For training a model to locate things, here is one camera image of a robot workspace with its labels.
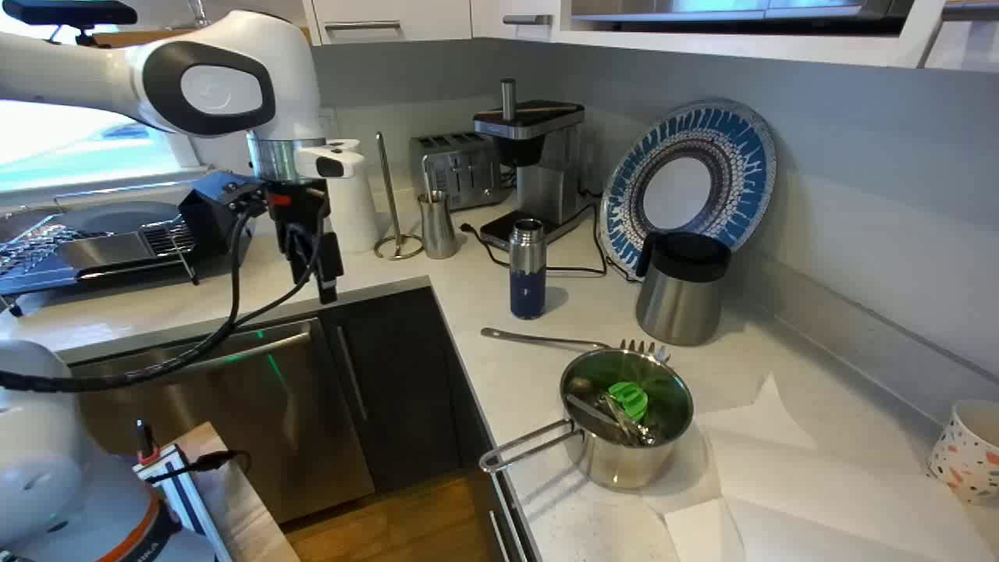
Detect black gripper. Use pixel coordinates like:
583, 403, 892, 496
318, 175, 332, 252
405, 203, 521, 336
262, 177, 345, 307

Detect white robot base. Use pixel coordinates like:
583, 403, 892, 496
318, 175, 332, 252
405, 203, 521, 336
0, 335, 216, 562

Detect dark lower cabinet door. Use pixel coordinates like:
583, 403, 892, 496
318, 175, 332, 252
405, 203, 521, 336
322, 283, 494, 494

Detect white kettle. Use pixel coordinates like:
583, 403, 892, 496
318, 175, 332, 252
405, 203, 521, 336
295, 138, 381, 255

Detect metal paper towel holder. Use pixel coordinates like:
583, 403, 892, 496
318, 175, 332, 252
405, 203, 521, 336
370, 129, 426, 262

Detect small steel pitcher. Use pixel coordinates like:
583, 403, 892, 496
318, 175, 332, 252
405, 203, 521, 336
414, 188, 462, 262

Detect silver four-slot toaster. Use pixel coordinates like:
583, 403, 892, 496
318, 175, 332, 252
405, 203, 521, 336
409, 130, 514, 216

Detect stainless steel dishwasher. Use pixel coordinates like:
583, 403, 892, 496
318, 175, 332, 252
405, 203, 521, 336
61, 314, 376, 528

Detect blue and steel tumbler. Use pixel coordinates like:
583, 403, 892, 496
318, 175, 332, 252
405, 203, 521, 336
506, 213, 550, 320

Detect steel coffee machine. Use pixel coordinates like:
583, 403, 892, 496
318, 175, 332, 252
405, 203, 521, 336
472, 78, 594, 250

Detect green plastic item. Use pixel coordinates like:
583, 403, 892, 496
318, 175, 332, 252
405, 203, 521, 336
604, 376, 654, 419

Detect steel canister with black lid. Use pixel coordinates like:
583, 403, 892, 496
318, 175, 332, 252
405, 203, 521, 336
632, 228, 732, 349

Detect blue patterned decorative plate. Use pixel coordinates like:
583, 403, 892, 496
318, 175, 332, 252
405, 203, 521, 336
596, 97, 781, 283

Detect white upper cabinets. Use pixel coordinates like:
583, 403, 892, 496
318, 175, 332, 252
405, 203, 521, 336
303, 0, 999, 75

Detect polka dot ceramic cup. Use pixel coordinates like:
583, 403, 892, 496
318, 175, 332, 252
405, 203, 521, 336
926, 396, 999, 507

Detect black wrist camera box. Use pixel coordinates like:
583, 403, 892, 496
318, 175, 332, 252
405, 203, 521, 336
178, 170, 268, 274

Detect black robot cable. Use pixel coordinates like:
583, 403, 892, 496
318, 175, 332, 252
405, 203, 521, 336
0, 198, 328, 396

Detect cardboard box with cable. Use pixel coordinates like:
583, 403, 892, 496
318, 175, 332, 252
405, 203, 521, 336
130, 419, 303, 562

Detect steel saucepan with handle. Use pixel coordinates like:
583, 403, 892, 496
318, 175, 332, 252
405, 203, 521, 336
476, 345, 697, 494

